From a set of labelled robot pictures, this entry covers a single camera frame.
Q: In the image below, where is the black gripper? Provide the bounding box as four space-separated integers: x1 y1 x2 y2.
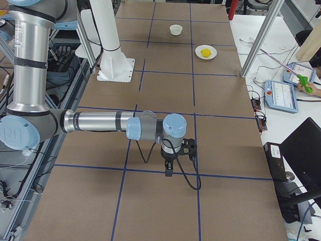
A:
160 149 180 177

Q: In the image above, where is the yellow lemon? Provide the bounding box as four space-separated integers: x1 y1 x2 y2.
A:
201 48 212 58

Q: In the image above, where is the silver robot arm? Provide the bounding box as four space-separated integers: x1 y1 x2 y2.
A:
1 1 187 176

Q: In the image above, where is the white plate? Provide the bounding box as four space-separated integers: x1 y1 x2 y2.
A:
195 45 217 60

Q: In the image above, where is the white bowl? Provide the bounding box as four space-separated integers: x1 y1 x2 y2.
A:
169 24 183 36

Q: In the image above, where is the near orange black adapter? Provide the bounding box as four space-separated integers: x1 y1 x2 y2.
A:
254 111 267 133

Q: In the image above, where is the orange black adapter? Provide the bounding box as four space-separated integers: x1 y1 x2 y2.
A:
254 111 267 133
248 90 261 111

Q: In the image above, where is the black computer box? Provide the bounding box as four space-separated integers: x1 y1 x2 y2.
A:
263 142 295 182

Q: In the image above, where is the far orange black adapter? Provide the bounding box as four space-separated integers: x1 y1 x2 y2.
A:
248 90 261 111

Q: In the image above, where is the near blue teach pendant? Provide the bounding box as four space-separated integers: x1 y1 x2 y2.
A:
264 80 298 113

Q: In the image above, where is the blue teach pendant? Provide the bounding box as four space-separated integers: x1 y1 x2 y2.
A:
264 80 298 113
283 63 316 87

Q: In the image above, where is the black laptop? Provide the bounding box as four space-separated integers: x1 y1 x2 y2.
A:
280 117 320 191

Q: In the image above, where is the far blue teach pendant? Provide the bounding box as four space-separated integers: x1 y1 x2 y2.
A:
283 63 316 87

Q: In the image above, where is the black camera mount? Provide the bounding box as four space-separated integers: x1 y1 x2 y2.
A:
178 138 197 161

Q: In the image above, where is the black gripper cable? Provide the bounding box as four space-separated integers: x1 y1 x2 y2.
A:
135 139 202 190

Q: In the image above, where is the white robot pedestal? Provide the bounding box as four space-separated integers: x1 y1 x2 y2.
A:
81 1 135 82

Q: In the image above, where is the green handled grabber stick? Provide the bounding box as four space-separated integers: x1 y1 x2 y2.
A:
260 49 311 92

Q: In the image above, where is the aluminium frame post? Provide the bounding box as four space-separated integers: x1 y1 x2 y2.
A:
240 0 284 78

